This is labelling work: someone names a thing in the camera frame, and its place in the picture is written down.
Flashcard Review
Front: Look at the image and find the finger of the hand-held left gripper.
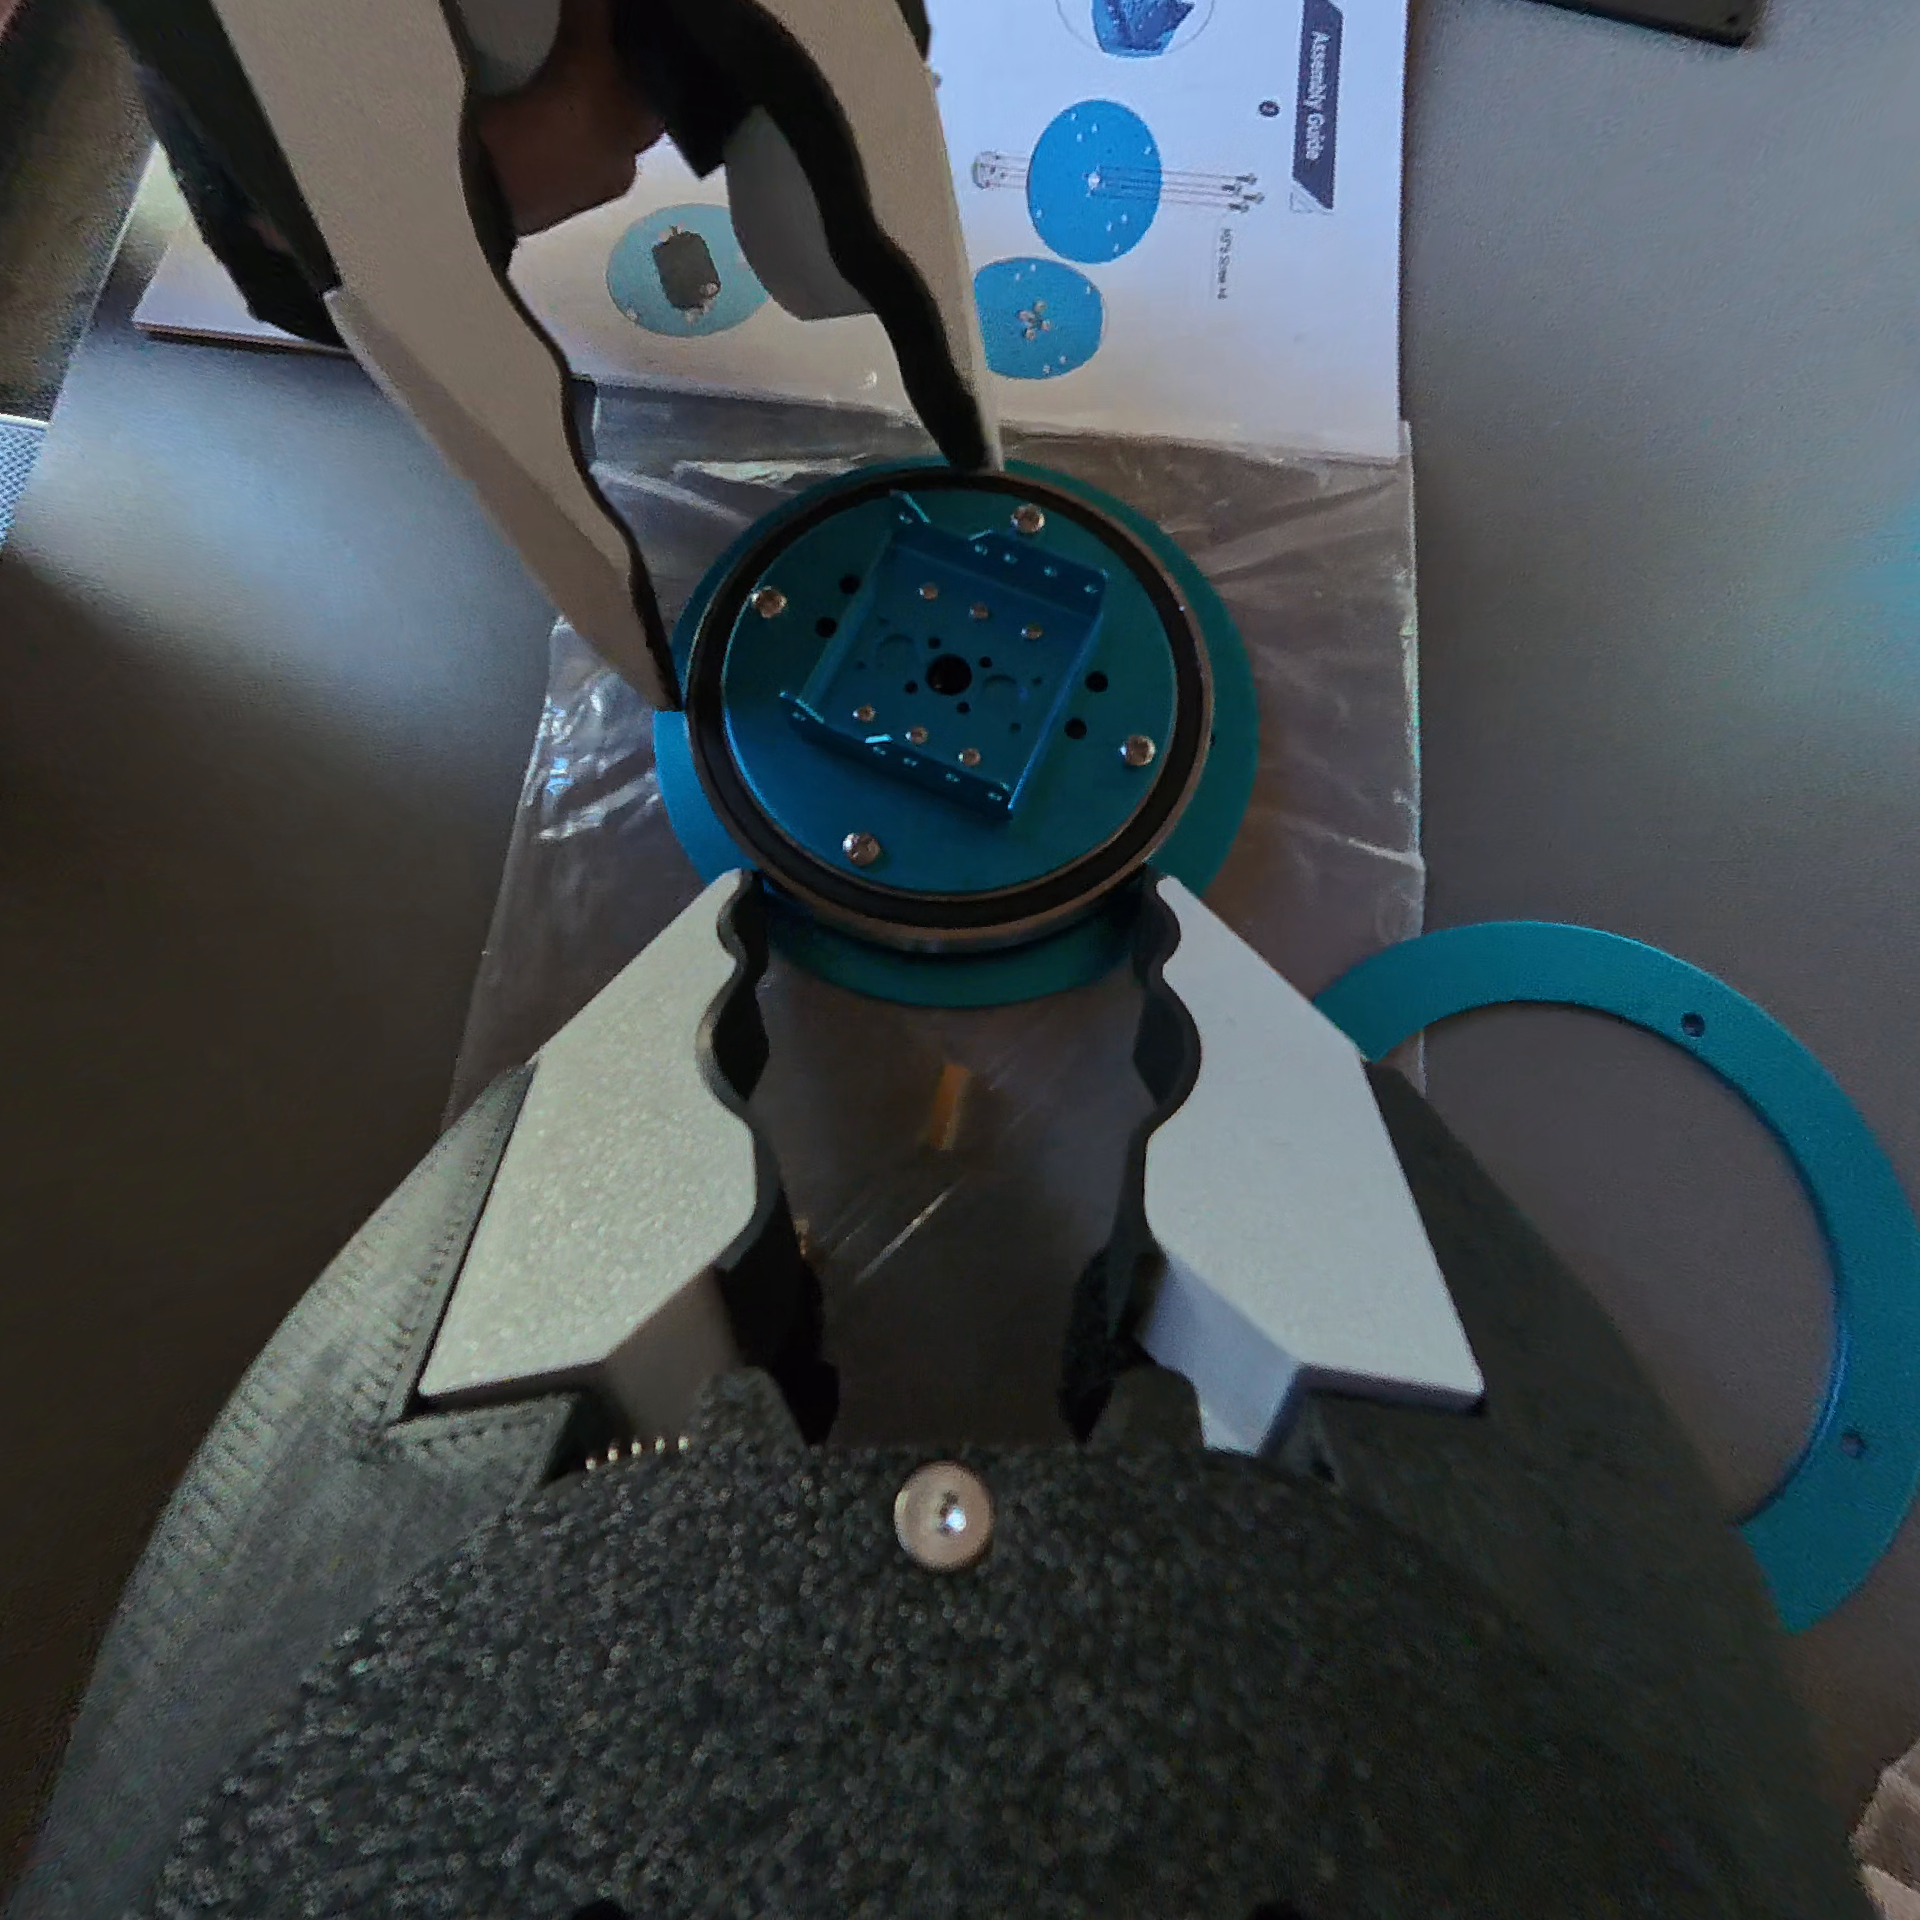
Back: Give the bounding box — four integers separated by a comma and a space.
680, 0, 1008, 471
207, 0, 684, 711

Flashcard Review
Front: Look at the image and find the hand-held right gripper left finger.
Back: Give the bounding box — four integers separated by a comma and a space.
414, 874, 774, 1427

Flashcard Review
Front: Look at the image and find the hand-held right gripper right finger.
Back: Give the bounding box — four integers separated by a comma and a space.
1117, 874, 1491, 1460

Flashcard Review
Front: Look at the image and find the blue metal ring plate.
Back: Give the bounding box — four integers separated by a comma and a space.
1310, 918, 1888, 1642
648, 458, 1260, 1000

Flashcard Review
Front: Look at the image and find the blue turntable disc with bearing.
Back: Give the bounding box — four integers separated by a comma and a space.
680, 471, 1213, 950

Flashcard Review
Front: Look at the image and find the grey desk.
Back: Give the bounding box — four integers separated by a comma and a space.
0, 0, 1920, 1920

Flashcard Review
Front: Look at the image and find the person's left hand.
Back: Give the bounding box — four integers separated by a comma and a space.
515, 27, 666, 244

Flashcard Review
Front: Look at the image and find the white instruction booklet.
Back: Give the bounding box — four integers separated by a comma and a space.
133, 0, 1412, 454

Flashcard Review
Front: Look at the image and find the clear plastic bag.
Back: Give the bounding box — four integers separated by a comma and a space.
450, 381, 1426, 1443

